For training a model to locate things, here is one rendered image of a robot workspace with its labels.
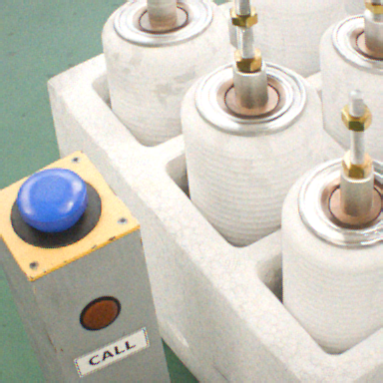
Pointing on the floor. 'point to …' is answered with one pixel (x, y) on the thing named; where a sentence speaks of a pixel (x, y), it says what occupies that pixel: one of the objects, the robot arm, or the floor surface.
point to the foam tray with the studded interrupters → (201, 251)
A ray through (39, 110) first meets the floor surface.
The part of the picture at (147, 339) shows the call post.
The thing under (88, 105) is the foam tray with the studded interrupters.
